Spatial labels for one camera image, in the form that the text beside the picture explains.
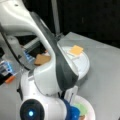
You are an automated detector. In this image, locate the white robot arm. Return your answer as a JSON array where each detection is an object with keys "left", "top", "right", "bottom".
[{"left": 0, "top": 0, "right": 79, "bottom": 120}]

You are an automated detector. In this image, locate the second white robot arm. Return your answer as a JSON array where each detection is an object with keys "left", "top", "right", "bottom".
[{"left": 0, "top": 34, "right": 30, "bottom": 71}]

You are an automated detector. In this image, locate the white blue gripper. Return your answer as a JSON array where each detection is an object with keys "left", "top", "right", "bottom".
[{"left": 61, "top": 86, "right": 80, "bottom": 120}]

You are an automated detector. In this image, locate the green lettuce leaf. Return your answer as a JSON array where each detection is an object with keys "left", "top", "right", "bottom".
[{"left": 74, "top": 103, "right": 88, "bottom": 115}]

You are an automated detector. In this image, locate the white sectioned round tray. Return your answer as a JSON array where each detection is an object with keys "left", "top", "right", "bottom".
[{"left": 61, "top": 45, "right": 90, "bottom": 81}]

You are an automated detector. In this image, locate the brown toast slice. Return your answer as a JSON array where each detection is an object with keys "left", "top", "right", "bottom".
[
  {"left": 34, "top": 54, "right": 51, "bottom": 66},
  {"left": 79, "top": 114, "right": 86, "bottom": 120}
]

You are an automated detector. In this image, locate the white paper plate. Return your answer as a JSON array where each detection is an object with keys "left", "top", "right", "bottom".
[{"left": 74, "top": 96, "right": 96, "bottom": 120}]

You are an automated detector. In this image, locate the yellow cheese slice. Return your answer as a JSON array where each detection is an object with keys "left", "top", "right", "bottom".
[{"left": 69, "top": 45, "right": 83, "bottom": 56}]

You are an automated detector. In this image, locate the orange block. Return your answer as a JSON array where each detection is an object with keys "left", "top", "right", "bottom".
[{"left": 5, "top": 76, "right": 15, "bottom": 84}]

